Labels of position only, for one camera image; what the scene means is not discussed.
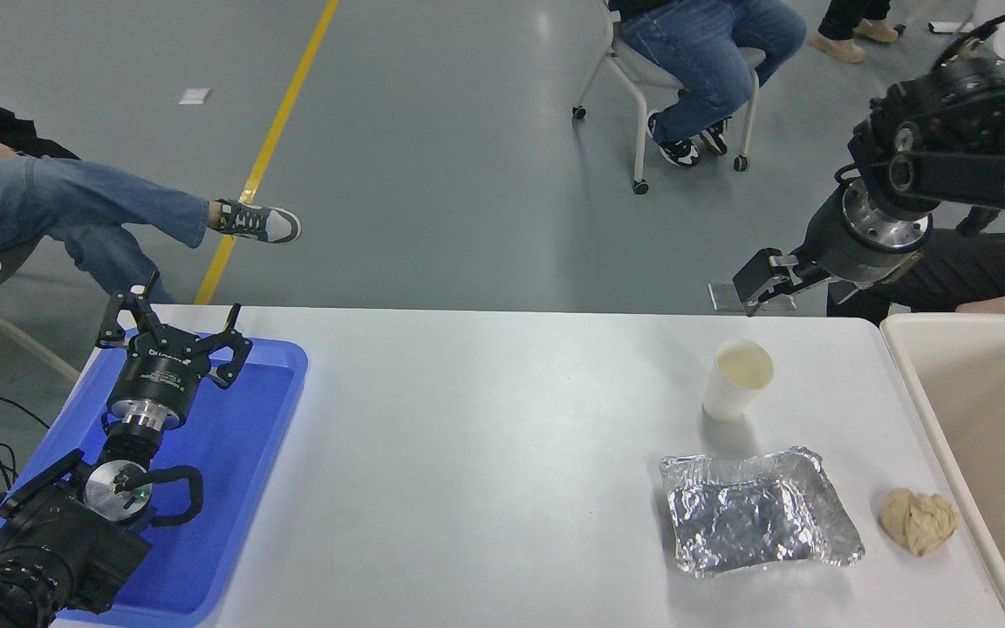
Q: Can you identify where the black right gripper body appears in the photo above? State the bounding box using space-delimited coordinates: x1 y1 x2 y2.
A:
803 185 905 285

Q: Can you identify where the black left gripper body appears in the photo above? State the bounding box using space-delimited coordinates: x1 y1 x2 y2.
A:
108 324 212 411

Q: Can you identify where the white paper cup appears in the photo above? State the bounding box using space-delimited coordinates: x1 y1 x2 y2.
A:
701 338 775 424

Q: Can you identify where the blue plastic tray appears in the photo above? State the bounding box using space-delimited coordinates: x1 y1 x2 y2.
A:
0 336 308 628

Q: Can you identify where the person with outstretched leg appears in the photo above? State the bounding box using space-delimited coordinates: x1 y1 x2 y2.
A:
0 87 303 306

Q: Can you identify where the person beside bin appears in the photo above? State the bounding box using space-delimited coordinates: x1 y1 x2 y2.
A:
825 205 1005 325

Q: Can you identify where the standing person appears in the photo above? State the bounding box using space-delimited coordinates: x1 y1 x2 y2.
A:
808 0 902 64

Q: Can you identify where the white wheeled chair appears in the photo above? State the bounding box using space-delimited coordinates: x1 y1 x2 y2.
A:
571 0 767 195

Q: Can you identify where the person seated on chair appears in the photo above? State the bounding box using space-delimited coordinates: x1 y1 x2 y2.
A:
607 0 807 168

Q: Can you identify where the crumpled foil tray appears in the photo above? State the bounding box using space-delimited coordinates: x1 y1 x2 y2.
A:
659 445 865 579

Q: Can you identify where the large pale bin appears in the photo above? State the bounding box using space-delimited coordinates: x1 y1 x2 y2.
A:
879 312 1005 627

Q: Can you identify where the crumpled tan paper ball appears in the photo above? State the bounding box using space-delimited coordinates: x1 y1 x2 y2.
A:
879 487 960 557

